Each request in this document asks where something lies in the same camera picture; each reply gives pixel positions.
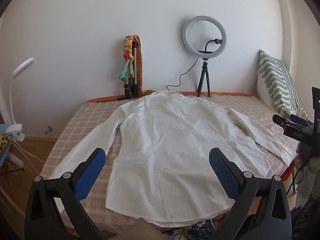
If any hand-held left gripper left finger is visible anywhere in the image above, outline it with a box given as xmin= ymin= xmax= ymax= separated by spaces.
xmin=24 ymin=148 xmax=107 ymax=240

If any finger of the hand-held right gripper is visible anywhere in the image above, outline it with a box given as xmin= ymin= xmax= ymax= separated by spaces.
xmin=272 ymin=114 xmax=292 ymax=130
xmin=290 ymin=114 xmax=314 ymax=128

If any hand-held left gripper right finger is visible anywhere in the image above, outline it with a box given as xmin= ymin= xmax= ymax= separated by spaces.
xmin=209 ymin=147 xmax=292 ymax=240

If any white long-sleeved shirt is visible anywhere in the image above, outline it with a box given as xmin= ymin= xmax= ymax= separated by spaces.
xmin=51 ymin=91 xmax=294 ymax=228

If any dark clothes pile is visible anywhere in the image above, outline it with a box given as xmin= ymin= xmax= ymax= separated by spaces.
xmin=290 ymin=142 xmax=320 ymax=240

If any green and white pillow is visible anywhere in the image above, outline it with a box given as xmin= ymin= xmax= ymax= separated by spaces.
xmin=256 ymin=50 xmax=313 ymax=125

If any beige checked blanket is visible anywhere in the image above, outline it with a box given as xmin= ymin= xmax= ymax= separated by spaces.
xmin=40 ymin=95 xmax=300 ymax=235

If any floral printed cloth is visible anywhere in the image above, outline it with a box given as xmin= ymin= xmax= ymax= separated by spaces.
xmin=162 ymin=220 xmax=218 ymax=240

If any brown cardboard piece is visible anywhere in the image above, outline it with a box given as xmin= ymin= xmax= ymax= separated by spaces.
xmin=117 ymin=217 xmax=165 ymax=240

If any blue chair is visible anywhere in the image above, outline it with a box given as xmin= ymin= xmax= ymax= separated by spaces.
xmin=0 ymin=124 xmax=13 ymax=170

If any small black tripod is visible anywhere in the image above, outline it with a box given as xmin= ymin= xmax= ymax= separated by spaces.
xmin=197 ymin=58 xmax=212 ymax=98

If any leopard print cloth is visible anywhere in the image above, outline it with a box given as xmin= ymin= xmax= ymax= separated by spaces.
xmin=0 ymin=132 xmax=12 ymax=150

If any black gooseneck phone holder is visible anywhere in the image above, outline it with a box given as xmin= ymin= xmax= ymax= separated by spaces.
xmin=199 ymin=38 xmax=223 ymax=54

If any colourful knotted scarf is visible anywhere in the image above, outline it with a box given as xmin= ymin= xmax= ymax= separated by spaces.
xmin=119 ymin=35 xmax=137 ymax=82

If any folded silver tripod stand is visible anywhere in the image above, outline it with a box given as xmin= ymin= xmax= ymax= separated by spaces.
xmin=117 ymin=42 xmax=140 ymax=102

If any orange patterned cloth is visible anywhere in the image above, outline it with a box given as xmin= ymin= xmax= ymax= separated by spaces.
xmin=132 ymin=34 xmax=144 ymax=95

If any white clip lamp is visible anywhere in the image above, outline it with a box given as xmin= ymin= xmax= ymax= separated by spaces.
xmin=5 ymin=57 xmax=34 ymax=142

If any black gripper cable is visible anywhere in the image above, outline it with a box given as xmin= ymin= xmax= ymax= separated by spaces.
xmin=286 ymin=155 xmax=310 ymax=195

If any white cable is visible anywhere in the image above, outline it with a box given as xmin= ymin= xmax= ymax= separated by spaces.
xmin=12 ymin=140 xmax=42 ymax=174

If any black ring light cable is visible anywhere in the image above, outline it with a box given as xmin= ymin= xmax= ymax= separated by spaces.
xmin=166 ymin=56 xmax=200 ymax=92

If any white ring light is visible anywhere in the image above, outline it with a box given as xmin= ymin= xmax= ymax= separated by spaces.
xmin=182 ymin=15 xmax=228 ymax=60

